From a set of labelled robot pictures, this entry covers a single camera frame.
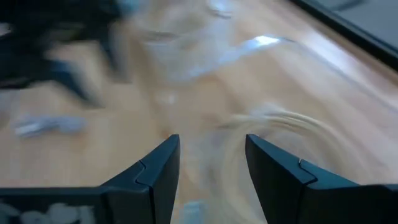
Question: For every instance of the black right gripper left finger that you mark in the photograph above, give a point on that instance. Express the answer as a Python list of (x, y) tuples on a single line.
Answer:
[(124, 202)]

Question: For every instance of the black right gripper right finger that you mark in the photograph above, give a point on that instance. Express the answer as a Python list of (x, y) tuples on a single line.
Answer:
[(295, 193)]

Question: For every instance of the small clear plastic bin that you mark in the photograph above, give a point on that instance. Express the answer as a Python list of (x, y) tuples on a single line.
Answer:
[(199, 62)]

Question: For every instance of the black aluminium table frame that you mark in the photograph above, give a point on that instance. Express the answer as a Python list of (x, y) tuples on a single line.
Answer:
[(357, 35)]

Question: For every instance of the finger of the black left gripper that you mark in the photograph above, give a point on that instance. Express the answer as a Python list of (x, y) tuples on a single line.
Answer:
[(116, 56), (74, 81)]

